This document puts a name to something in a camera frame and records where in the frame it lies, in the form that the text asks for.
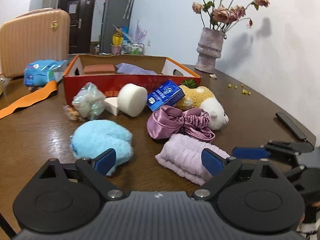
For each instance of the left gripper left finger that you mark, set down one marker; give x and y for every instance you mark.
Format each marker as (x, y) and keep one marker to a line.
(93, 172)

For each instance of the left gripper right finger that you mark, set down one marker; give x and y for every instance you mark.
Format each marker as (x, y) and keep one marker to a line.
(223, 172)

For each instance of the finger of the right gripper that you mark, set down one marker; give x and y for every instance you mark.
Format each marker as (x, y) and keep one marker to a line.
(250, 153)

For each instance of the light blue fluffy puff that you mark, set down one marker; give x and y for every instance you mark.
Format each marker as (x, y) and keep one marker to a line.
(96, 136)

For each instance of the small snack packet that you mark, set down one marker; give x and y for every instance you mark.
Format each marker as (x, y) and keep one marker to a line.
(72, 113)

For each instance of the yellow white plush toy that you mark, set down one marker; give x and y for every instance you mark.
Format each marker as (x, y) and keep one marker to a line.
(202, 97)

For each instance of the white wedge sponge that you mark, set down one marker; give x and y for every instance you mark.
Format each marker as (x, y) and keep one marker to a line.
(111, 105)

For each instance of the clear bag of cotton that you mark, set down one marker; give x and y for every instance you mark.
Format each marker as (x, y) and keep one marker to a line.
(89, 101)

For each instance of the pink satin scrunchie bow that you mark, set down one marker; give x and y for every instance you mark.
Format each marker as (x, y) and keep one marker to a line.
(168, 120)

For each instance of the white round sponge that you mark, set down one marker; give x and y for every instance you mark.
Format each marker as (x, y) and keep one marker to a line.
(132, 99)

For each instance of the layered brown sponge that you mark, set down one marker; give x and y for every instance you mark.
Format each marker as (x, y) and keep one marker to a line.
(98, 69)

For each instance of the purple knitted cloth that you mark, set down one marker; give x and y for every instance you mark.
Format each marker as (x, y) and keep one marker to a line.
(125, 68)

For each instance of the orange cardboard box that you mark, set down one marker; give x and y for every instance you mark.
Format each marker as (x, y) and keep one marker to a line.
(110, 84)

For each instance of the pink textured vase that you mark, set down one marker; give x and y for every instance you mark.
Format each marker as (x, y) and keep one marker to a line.
(209, 49)

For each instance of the blue wet wipes pack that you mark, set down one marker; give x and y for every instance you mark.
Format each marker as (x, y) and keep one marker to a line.
(40, 72)

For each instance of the pink ribbed suitcase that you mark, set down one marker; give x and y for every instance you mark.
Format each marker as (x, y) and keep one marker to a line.
(41, 34)

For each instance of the dark brown door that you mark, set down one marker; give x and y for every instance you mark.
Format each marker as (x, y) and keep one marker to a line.
(81, 15)

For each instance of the grey refrigerator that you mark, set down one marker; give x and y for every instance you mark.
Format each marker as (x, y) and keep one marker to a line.
(116, 13)

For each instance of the wire storage rack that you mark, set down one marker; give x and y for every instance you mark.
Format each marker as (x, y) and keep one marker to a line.
(132, 48)

